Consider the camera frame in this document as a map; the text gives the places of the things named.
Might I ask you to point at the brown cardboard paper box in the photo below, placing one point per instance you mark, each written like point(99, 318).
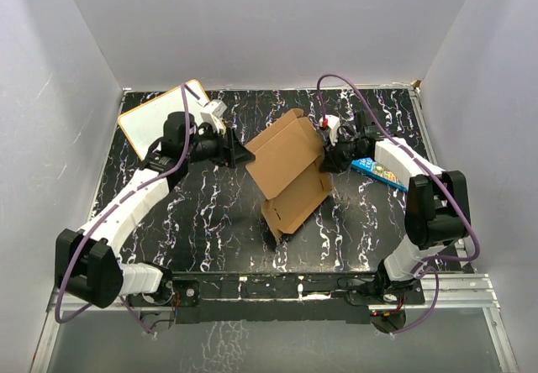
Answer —
point(288, 154)

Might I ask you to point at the white board with wooden frame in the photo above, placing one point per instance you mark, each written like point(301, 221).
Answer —
point(144, 124)

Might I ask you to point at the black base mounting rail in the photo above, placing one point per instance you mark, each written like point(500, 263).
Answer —
point(199, 297)

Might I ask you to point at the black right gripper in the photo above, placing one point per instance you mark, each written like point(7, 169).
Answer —
point(332, 161)

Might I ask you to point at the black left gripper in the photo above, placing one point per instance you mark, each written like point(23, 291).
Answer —
point(229, 152)

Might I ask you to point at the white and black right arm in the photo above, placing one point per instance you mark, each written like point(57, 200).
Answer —
point(436, 211)

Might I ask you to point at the blue treehouse book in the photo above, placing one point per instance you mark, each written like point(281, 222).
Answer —
point(377, 171)

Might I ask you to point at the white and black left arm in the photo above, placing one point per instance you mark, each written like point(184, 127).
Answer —
point(87, 263)

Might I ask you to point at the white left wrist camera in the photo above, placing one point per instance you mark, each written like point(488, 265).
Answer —
point(212, 114)

